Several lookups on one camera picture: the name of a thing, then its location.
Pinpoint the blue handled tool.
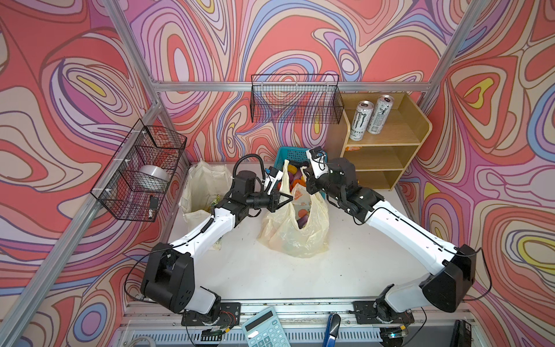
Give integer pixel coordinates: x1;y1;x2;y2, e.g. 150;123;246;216
322;313;341;347

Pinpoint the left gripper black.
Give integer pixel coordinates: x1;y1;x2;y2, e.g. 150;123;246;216
243;189;293;215

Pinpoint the black wire basket wall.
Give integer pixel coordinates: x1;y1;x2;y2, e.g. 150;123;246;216
90;120;187;222
250;72;344;124

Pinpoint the beige canvas tote bag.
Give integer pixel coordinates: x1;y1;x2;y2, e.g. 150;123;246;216
176;160;234;257

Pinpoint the silver tape roll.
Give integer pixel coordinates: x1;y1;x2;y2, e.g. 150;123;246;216
135;165;170;193

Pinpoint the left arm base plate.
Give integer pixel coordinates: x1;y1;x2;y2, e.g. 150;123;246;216
182;302;241;328

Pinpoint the teal calculator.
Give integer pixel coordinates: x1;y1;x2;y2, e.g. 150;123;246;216
241;307;291;347

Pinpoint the teal plastic basket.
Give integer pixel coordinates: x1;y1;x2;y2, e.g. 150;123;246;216
273;147;313;176

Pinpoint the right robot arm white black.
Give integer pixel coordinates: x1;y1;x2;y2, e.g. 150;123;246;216
304;148;477;323

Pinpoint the white energy can right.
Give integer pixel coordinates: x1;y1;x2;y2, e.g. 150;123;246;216
367;95;395;134

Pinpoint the dark purple toy eggplant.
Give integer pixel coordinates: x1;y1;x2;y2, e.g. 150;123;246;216
296;209;310;229

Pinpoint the light purple toy eggplant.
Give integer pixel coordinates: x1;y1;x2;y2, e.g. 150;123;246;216
293;171;306;182

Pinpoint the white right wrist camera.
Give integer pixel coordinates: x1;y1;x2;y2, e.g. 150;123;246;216
306;146;329;179

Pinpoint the wooden shelf unit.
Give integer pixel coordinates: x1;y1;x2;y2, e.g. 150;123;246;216
323;92;432;190

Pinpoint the white Monster can left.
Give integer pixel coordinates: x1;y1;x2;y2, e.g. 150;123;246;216
349;101;374;141

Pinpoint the black wire basket back wall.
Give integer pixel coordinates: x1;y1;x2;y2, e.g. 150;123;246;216
250;72;344;124

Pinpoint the black device bottom right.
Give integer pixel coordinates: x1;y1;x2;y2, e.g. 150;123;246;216
449;320;473;347

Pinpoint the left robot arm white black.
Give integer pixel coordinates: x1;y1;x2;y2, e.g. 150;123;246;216
140;154;293;317

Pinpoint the yellow toy corn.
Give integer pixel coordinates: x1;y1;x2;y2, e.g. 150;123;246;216
288;164;299;175

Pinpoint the black wire basket left wall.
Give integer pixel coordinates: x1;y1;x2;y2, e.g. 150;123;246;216
90;120;187;222

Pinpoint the yellowish plastic grocery bag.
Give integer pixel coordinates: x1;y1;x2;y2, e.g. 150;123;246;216
257;160;330;258

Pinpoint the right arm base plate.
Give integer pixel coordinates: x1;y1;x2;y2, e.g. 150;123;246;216
351;300;415;325

